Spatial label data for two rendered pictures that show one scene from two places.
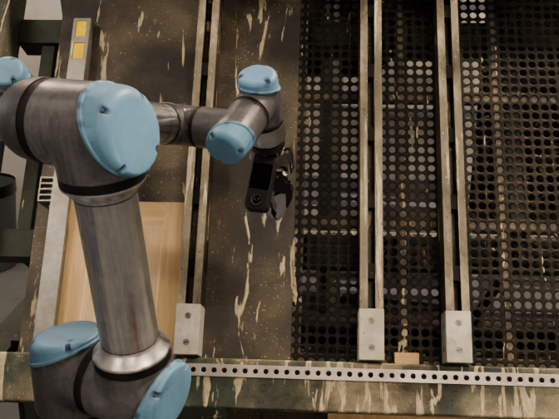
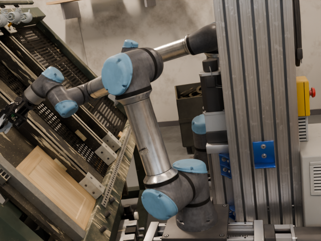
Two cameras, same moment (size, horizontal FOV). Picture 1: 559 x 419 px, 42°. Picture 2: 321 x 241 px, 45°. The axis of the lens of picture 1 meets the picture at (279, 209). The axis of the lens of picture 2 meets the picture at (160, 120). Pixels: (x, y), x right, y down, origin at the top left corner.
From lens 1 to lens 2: 2.39 m
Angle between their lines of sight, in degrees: 83
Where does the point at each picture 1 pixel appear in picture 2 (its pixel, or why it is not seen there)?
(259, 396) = (119, 188)
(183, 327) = (95, 182)
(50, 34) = not seen: outside the picture
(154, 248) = (51, 169)
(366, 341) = (111, 152)
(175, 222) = (44, 155)
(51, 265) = (47, 200)
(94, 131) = not seen: hidden behind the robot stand
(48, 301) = (63, 214)
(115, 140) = not seen: hidden behind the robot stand
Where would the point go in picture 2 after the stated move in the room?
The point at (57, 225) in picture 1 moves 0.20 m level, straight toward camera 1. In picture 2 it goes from (27, 183) to (75, 170)
